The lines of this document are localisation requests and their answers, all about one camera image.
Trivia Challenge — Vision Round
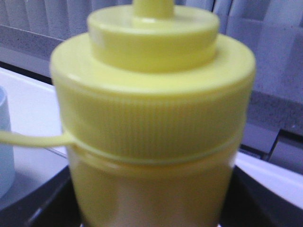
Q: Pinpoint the grey pleated curtain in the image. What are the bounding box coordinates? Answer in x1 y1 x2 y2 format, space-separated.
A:
0 0 303 39

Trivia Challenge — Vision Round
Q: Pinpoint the light blue plastic cup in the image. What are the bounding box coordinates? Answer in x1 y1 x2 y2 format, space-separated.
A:
0 87 15 198

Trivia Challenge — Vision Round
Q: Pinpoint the yellow squeeze bottle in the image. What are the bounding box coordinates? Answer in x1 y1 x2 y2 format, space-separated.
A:
0 0 256 227

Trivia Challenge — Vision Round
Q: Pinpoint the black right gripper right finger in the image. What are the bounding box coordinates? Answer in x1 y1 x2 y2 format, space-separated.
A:
219 166 303 227

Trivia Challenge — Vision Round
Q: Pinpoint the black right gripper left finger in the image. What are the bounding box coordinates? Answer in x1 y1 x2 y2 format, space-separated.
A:
0 166 82 227

